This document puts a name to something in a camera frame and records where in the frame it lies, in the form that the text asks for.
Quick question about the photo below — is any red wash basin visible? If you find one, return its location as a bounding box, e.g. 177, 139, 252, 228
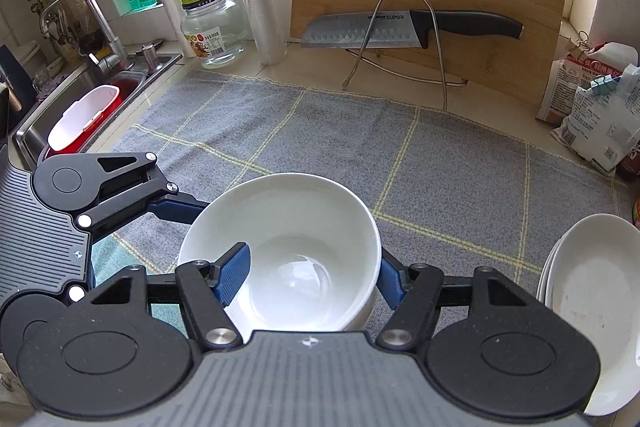
43, 76, 148, 160

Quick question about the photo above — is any floral bowl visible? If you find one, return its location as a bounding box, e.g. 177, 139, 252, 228
178, 173, 382, 338

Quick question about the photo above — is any grey blue checked towel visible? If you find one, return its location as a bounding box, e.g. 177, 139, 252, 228
89, 68, 634, 338

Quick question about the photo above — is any steel sink faucet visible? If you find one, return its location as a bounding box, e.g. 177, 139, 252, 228
38, 0, 134, 76

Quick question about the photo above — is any white bowl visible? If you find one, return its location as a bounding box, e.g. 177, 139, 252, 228
345, 289, 378, 331

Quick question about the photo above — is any green lid sauce jar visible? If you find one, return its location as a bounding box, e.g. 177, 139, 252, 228
632, 197, 640, 230

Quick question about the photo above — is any dark soy sauce bottle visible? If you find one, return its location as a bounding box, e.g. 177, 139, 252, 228
616, 148, 640, 181

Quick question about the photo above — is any large fruit plate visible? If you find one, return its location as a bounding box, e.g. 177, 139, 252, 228
546, 213, 639, 416

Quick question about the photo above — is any clipped red white bag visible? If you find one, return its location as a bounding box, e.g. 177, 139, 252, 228
536, 31, 639, 126

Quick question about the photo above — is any white plastic powder bag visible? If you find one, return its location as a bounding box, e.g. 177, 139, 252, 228
551, 64, 639, 174

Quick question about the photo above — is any metal wire board stand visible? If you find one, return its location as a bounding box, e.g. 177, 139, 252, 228
340, 0, 470, 112

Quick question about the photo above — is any steel kitchen sink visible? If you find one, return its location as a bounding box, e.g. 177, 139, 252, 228
11, 53, 182, 171

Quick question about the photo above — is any black handled kitchen knife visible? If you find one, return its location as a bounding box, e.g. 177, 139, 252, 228
300, 10, 524, 50

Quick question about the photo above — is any white colander basket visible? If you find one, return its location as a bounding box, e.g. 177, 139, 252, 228
46, 83, 122, 153

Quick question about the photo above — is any glass jar with lid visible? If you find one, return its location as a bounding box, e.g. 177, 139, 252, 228
180, 0, 245, 69

